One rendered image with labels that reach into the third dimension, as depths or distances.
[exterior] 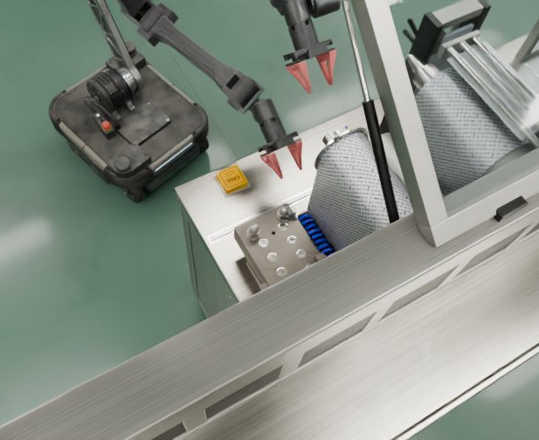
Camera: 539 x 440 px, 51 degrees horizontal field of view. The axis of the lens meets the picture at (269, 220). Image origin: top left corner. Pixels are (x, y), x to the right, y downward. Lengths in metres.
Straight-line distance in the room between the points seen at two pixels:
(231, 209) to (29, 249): 1.30
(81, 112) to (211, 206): 1.25
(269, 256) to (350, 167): 0.33
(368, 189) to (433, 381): 0.45
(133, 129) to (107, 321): 0.85
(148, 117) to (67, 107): 0.37
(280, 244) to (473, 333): 0.60
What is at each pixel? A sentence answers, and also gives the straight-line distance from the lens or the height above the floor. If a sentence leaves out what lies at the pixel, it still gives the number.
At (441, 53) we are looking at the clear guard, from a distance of 0.77.
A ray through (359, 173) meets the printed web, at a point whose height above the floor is 1.31.
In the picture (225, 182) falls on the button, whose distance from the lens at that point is 1.63.
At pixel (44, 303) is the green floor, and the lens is 2.57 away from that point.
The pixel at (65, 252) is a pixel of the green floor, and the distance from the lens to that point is 2.64.
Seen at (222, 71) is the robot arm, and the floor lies 1.20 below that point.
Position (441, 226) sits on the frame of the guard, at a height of 1.68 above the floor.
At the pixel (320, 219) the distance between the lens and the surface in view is 1.43.
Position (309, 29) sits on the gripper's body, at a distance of 1.32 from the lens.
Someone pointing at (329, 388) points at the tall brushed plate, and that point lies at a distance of 0.90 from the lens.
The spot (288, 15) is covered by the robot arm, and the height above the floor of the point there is 1.43.
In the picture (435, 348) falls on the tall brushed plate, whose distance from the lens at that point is 0.96.
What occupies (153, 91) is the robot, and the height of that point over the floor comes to 0.24.
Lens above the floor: 2.31
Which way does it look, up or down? 62 degrees down
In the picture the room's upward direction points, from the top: 8 degrees clockwise
